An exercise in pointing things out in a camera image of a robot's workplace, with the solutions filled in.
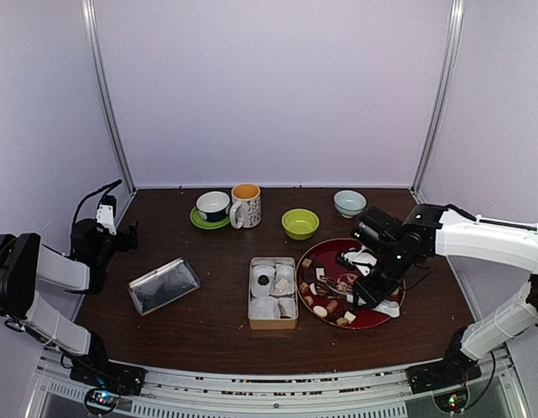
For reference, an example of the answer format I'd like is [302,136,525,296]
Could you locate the white chocolate cube front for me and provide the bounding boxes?
[343,311,356,323]

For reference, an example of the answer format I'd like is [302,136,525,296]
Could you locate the dark rose chocolate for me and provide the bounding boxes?
[303,272,315,282]

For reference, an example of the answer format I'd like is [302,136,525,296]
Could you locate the left aluminium frame post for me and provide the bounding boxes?
[81,0,137,194]

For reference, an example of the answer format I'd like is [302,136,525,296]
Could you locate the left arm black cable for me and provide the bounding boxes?
[71,179,123,232]

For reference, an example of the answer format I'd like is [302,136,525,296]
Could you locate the pale blue bowl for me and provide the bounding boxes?
[333,190,367,219]

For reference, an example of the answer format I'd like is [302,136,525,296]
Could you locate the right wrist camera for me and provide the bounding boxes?
[336,206,405,275]

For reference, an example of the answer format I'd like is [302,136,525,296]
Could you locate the green saucer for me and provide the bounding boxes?
[190,205,232,230]

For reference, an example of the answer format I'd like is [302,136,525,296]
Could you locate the metal serving tongs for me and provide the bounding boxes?
[314,273,401,318]

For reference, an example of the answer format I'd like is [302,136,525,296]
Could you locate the white rectangular chocolate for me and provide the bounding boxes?
[275,279,288,293]

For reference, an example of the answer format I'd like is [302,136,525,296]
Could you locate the right aluminium frame post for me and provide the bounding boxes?
[410,0,466,202]

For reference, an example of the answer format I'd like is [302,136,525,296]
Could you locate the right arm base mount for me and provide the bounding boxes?
[407,361,481,415]

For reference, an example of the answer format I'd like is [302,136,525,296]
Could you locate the beige tin box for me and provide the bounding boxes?
[247,257,299,331]

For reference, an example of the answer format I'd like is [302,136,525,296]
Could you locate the bear print tin lid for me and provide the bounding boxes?
[128,258,201,316]

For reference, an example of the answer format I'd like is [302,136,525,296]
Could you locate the lime green bowl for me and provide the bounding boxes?
[281,208,319,240]

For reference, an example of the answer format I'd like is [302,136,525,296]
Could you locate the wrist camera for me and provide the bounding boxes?
[336,206,405,275]
[96,194,117,236]

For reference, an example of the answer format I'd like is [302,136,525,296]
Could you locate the aluminium frame post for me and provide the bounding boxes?
[410,0,466,202]
[81,0,137,194]

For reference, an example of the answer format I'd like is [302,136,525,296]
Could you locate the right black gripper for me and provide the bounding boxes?
[352,243,412,311]

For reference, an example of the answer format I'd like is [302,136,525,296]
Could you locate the dark swirl chocolate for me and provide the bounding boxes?
[258,274,270,286]

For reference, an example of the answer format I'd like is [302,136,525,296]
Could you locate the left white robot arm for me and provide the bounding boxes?
[0,219,138,387]

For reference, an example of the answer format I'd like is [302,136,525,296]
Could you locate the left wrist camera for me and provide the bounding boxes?
[96,194,117,236]

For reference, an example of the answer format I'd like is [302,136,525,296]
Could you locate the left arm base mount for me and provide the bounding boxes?
[70,363,146,416]

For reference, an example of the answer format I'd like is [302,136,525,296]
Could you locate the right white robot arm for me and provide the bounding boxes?
[352,204,538,385]

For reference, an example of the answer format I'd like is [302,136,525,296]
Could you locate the patterned mug yellow inside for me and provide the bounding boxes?
[229,184,261,229]

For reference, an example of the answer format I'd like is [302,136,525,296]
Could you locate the front metal rail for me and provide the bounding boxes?
[22,361,530,417]

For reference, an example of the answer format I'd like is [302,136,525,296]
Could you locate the white oval chocolate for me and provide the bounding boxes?
[313,306,328,318]

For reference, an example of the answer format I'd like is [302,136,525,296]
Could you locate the round red tray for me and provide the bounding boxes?
[296,239,405,330]

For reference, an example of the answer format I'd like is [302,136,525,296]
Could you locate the white block chocolate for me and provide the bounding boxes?
[315,267,326,278]

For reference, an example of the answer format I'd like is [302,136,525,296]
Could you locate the caramel ridged chocolate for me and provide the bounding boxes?
[326,300,338,313]

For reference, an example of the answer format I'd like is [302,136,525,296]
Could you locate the white and navy cup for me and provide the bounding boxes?
[195,191,231,222]

